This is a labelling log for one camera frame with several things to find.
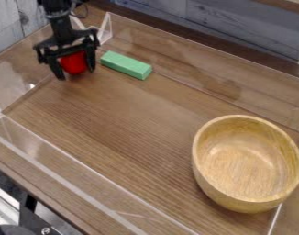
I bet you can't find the green rectangular block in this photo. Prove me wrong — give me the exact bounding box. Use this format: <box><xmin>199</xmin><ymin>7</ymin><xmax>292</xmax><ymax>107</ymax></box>
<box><xmin>100</xmin><ymin>50</ymin><xmax>152</xmax><ymax>81</ymax></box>

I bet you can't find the wooden bowl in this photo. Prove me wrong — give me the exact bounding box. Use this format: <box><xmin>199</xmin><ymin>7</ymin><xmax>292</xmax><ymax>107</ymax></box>
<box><xmin>191</xmin><ymin>115</ymin><xmax>299</xmax><ymax>214</ymax></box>

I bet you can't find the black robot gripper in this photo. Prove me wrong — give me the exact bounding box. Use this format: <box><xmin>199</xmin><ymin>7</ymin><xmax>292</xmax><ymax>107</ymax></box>
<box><xmin>33</xmin><ymin>28</ymin><xmax>100</xmax><ymax>81</ymax></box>

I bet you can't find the clear acrylic corner bracket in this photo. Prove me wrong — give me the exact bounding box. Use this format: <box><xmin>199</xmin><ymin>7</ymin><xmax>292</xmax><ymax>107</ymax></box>
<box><xmin>71</xmin><ymin>13</ymin><xmax>112</xmax><ymax>44</ymax></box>

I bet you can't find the red toy strawberry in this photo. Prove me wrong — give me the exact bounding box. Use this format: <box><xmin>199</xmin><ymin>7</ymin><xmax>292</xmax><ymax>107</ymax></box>
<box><xmin>60</xmin><ymin>50</ymin><xmax>87</xmax><ymax>75</ymax></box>

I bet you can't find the clear acrylic tray wall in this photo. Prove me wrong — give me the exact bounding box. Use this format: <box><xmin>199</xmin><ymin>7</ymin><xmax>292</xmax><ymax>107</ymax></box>
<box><xmin>0</xmin><ymin>10</ymin><xmax>299</xmax><ymax>235</ymax></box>

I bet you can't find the black table leg bracket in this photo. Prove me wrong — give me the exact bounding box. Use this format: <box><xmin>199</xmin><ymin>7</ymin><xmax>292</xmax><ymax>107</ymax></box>
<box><xmin>17</xmin><ymin>192</ymin><xmax>76</xmax><ymax>235</ymax></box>

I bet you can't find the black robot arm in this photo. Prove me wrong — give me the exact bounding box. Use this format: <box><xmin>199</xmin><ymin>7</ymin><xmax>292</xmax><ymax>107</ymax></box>
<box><xmin>33</xmin><ymin>0</ymin><xmax>100</xmax><ymax>80</ymax></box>

